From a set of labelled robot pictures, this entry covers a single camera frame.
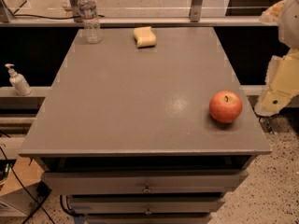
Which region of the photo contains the black floor cable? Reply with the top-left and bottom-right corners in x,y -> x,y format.
0,129 -> 57,224

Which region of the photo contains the grey drawer cabinet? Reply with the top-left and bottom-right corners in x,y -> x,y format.
18,26 -> 273,224

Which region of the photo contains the cardboard box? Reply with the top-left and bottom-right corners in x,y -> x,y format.
0,157 -> 43,217

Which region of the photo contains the bottom grey drawer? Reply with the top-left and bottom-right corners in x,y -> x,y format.
85,214 -> 211,224

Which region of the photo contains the middle grey drawer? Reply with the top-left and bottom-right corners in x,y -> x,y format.
68,195 -> 224,215

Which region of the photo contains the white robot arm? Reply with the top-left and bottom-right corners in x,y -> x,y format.
254,0 -> 299,117

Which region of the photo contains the white pump dispenser bottle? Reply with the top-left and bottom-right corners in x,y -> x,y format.
6,63 -> 32,96

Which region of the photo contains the clear plastic water bottle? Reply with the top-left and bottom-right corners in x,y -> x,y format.
78,0 -> 103,44

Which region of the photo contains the metal post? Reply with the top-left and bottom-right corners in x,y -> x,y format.
69,0 -> 82,22
189,0 -> 203,22

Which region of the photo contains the grey drawer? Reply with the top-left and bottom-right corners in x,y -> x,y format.
68,195 -> 224,215
85,214 -> 211,224
42,170 -> 249,195

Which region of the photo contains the yellow sponge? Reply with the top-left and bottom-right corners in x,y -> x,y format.
134,26 -> 156,48

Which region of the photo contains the red apple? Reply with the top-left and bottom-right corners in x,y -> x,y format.
209,91 -> 243,123

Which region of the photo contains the black cable on ledge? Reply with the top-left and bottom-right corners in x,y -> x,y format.
0,0 -> 107,21

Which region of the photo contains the top grey drawer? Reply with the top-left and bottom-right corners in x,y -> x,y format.
42,170 -> 249,195

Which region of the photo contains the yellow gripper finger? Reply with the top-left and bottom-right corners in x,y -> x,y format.
254,49 -> 299,117
260,0 -> 286,25

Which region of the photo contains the right metal post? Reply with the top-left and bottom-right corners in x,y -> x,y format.
189,0 -> 203,22

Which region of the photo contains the left metal post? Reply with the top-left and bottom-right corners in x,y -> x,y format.
69,0 -> 82,22

